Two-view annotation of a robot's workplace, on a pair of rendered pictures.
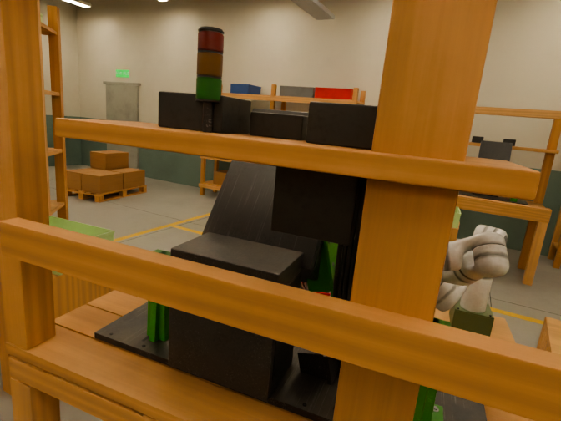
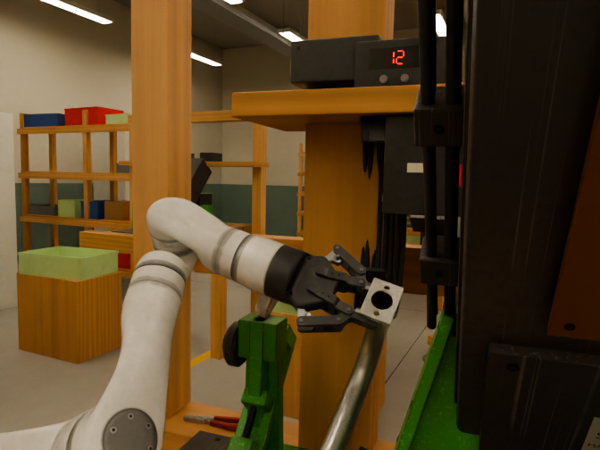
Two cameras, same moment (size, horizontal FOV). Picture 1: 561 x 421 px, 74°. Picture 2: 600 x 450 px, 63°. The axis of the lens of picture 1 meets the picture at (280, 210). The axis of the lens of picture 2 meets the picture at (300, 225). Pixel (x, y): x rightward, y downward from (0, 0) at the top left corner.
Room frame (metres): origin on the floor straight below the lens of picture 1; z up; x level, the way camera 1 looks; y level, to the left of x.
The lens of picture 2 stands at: (1.55, -0.32, 1.40)
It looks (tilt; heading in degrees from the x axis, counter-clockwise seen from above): 5 degrees down; 179
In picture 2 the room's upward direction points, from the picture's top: 1 degrees clockwise
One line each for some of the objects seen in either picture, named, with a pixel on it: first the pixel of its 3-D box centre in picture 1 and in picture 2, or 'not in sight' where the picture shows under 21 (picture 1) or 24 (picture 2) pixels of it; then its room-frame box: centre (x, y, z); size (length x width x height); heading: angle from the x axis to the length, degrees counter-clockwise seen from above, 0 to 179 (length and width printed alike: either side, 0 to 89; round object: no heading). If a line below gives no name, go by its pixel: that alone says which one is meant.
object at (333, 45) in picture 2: not in sight; (338, 63); (0.71, -0.25, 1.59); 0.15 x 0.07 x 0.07; 69
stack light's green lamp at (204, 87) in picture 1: (209, 89); not in sight; (0.78, 0.16, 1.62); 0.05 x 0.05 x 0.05
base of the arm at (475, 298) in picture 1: (477, 286); not in sight; (1.36, -0.79, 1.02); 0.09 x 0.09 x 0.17; 80
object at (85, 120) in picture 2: not in sight; (97, 195); (-4.84, -2.82, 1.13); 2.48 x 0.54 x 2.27; 64
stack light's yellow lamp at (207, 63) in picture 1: (209, 66); not in sight; (0.78, 0.16, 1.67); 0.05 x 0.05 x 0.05
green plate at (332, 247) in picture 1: (324, 266); (451, 395); (1.05, -0.15, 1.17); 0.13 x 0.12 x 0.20; 69
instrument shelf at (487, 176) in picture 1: (267, 147); (520, 108); (0.77, 0.04, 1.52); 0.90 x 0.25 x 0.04; 69
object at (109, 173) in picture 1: (107, 174); not in sight; (6.75, 3.23, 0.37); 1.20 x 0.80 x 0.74; 162
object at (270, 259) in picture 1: (235, 308); not in sight; (0.92, 0.10, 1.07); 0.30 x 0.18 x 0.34; 69
